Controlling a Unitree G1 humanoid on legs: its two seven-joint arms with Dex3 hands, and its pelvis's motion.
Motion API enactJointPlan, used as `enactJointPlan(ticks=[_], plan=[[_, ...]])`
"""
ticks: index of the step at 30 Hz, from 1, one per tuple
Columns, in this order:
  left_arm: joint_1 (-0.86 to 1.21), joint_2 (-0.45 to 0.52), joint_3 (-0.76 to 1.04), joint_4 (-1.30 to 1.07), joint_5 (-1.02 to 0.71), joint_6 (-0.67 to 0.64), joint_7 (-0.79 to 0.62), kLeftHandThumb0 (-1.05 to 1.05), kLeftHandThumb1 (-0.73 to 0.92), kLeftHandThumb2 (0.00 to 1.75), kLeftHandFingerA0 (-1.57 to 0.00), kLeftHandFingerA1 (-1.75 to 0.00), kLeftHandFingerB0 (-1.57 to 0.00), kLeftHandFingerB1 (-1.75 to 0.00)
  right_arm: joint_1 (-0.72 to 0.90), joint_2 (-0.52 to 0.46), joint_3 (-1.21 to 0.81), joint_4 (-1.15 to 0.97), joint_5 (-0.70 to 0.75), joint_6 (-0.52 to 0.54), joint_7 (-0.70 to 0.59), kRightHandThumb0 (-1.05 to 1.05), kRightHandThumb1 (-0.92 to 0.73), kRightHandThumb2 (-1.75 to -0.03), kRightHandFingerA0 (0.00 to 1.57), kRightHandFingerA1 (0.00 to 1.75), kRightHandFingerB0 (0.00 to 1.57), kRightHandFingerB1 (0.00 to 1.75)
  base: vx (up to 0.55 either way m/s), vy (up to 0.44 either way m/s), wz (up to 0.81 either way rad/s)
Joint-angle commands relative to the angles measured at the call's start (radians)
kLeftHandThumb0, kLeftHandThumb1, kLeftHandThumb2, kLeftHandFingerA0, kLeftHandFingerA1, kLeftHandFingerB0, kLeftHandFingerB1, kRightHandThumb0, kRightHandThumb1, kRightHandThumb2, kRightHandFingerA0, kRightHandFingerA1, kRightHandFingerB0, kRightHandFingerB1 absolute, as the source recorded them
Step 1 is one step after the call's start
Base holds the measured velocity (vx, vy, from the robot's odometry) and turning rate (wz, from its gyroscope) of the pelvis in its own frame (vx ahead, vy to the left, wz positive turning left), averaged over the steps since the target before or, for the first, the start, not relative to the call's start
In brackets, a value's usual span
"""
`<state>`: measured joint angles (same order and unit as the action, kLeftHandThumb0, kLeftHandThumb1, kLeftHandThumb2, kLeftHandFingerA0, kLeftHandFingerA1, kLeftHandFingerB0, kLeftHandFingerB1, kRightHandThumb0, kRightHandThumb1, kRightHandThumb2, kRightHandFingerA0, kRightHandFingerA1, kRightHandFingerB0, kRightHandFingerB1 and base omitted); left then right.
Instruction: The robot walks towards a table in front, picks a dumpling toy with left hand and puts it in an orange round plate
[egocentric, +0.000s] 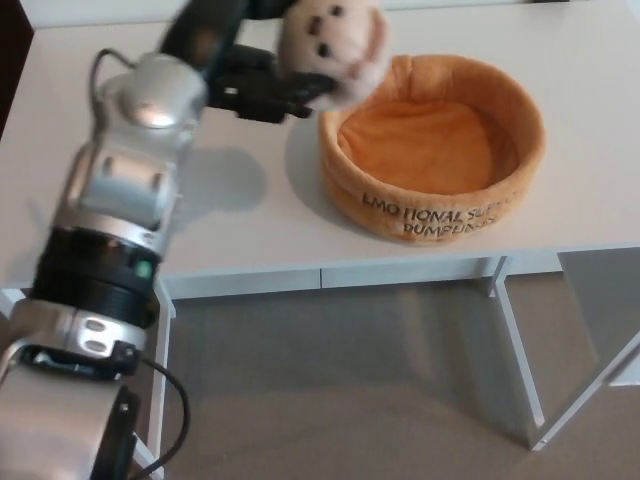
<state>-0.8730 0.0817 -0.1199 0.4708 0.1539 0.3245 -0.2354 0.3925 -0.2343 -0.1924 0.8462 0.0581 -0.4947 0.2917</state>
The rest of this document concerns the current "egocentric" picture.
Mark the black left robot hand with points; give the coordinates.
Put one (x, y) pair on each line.
(250, 85)

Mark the beige plush dumpling toy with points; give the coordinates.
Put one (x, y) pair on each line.
(345, 45)

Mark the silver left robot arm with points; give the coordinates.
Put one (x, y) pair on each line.
(130, 150)

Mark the orange round plush basket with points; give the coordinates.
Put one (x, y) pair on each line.
(425, 135)

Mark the white table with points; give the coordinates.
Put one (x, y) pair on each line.
(240, 282)

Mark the dark brown door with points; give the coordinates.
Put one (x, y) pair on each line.
(10, 50)

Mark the white metal table leg frame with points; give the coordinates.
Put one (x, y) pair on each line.
(519, 357)
(162, 340)

